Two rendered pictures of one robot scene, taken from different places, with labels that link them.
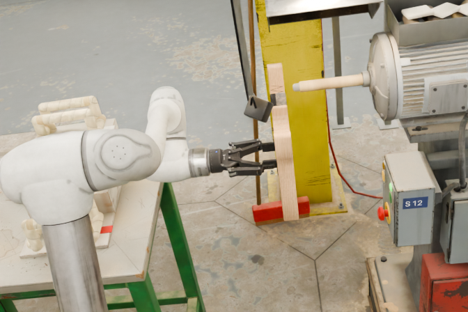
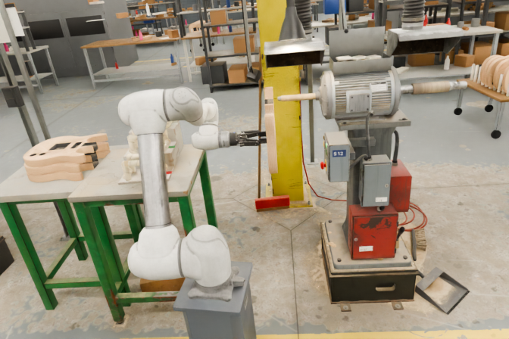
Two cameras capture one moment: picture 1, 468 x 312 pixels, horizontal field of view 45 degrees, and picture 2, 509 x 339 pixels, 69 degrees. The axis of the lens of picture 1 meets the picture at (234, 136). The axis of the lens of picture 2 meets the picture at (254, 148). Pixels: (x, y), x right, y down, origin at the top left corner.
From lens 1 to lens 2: 0.52 m
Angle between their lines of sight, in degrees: 9
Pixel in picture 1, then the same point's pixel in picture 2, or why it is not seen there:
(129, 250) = (180, 181)
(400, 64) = (334, 84)
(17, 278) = (116, 192)
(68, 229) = (151, 137)
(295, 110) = (283, 139)
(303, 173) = (287, 180)
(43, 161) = (142, 98)
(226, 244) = (238, 220)
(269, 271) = (263, 234)
